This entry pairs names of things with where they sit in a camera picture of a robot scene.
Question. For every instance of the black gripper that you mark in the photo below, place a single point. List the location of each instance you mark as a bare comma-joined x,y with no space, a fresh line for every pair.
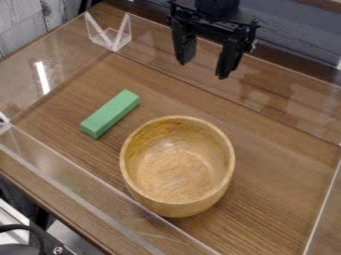
213,19

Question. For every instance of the green rectangular block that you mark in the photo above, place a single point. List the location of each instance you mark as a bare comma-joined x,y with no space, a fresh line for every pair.
109,114

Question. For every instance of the brown wooden bowl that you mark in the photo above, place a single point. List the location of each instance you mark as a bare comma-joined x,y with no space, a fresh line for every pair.
177,164

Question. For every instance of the clear acrylic corner bracket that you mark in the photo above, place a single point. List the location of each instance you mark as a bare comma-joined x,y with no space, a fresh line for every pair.
109,38

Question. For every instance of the clear acrylic tray wall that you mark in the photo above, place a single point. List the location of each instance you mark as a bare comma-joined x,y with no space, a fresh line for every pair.
90,205

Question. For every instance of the black metal bracket with bolt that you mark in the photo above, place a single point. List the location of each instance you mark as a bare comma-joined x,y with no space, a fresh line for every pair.
54,247

